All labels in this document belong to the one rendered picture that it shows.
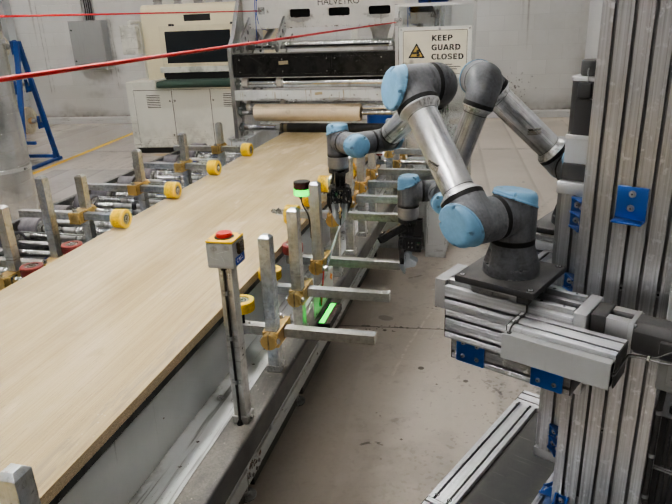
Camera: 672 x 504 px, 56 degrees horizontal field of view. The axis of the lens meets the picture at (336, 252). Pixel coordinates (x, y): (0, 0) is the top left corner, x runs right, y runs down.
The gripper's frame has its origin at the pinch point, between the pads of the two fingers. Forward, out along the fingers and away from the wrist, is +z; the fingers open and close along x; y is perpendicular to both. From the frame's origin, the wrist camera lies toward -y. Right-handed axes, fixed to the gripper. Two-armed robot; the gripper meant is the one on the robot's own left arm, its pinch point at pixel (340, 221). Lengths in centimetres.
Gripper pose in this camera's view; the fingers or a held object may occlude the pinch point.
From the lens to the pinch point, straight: 228.2
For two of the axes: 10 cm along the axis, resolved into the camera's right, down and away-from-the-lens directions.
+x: 9.9, -0.7, 0.8
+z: 0.4, 9.4, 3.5
